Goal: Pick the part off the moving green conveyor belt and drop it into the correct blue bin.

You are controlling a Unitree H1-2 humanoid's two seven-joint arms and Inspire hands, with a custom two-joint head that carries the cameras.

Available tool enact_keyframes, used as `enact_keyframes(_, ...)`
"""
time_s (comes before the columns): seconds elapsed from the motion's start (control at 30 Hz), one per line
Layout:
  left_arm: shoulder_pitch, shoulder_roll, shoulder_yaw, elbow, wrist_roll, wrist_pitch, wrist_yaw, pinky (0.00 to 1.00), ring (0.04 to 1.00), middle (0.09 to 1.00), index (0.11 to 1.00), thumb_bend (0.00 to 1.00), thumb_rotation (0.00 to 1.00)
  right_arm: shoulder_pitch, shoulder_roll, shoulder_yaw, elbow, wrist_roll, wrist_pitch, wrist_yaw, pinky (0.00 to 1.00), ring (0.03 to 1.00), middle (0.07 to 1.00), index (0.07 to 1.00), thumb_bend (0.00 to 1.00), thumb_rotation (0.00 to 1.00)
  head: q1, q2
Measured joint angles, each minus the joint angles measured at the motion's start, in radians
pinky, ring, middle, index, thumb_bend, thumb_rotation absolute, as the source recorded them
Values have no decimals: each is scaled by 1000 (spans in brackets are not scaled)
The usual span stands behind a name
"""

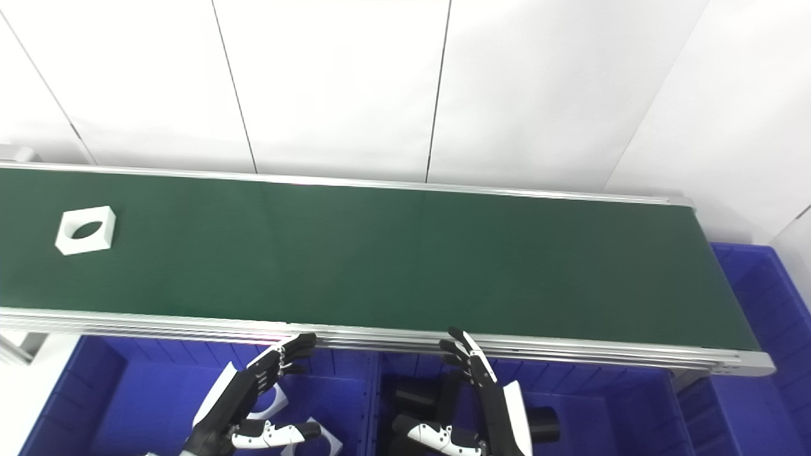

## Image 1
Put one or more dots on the green conveyor belt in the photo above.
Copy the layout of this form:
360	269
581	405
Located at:
570	353
393	259

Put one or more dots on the blue bin with white parts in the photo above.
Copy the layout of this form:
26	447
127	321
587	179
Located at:
146	405

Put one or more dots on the black cylinder part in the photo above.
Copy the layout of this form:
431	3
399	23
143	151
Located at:
545	425

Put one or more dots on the empty blue bin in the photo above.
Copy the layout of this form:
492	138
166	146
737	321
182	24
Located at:
766	329

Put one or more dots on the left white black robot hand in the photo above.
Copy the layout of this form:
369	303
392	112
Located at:
231	399

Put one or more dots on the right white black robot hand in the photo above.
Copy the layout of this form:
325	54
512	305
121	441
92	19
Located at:
497	418

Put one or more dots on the grey conveyor motor box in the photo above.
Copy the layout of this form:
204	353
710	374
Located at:
18	154

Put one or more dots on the aluminium conveyor support leg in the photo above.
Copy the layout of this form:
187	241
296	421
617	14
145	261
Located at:
19	347

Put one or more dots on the blue bin with black parts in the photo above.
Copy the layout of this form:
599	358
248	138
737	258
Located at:
614	411

